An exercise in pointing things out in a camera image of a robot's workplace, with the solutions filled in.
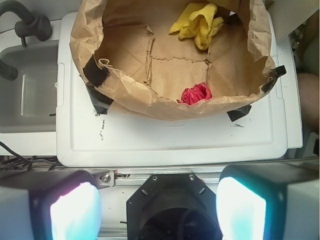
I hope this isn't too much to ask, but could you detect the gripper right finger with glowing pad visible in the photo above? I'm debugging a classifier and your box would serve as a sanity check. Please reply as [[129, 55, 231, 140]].
[[216, 162, 320, 240]]

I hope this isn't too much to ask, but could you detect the black tape strip left lower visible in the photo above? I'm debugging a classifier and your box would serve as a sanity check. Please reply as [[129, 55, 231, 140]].
[[85, 85, 114, 115]]

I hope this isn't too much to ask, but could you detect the white plastic bin lid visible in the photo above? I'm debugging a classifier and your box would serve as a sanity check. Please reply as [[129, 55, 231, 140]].
[[56, 12, 288, 168]]

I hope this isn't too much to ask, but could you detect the brown paper bag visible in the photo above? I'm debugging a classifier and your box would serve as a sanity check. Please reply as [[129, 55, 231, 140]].
[[69, 0, 275, 121]]

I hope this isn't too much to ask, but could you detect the black cable bundle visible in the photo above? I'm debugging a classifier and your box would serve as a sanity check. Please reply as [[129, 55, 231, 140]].
[[0, 141, 61, 172]]

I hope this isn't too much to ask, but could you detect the aluminium rail with bracket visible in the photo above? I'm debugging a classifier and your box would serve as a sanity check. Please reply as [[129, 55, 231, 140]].
[[88, 165, 224, 188]]

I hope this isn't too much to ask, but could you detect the black tape strip right upper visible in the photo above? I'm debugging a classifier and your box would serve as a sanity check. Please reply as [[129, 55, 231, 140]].
[[261, 65, 287, 94]]

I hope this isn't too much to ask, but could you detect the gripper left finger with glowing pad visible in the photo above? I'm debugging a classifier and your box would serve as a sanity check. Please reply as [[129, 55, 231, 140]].
[[0, 170, 102, 240]]

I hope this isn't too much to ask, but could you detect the red crumpled cloth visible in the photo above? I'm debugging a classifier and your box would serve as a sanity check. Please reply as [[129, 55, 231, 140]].
[[176, 82, 212, 106]]

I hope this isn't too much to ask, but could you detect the black tape strip left upper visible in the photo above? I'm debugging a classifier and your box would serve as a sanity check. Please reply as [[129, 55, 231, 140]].
[[83, 55, 111, 87]]

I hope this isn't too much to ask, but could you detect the yellow cloth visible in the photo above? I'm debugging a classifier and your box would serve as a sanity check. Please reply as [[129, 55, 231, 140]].
[[168, 3, 224, 51]]

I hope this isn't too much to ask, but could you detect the black tape strip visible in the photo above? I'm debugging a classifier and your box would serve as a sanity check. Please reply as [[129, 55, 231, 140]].
[[261, 65, 287, 94], [227, 104, 252, 122], [83, 55, 111, 87], [85, 85, 114, 115]]

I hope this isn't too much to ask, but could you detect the black tape strip right lower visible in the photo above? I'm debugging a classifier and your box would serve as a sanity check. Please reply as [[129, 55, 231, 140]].
[[227, 104, 252, 122]]

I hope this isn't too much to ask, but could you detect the grey sink faucet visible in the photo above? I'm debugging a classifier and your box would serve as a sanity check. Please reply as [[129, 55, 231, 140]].
[[0, 0, 53, 48]]

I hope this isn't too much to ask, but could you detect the black octagonal mount plate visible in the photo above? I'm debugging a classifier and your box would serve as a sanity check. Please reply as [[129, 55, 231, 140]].
[[126, 173, 223, 240]]

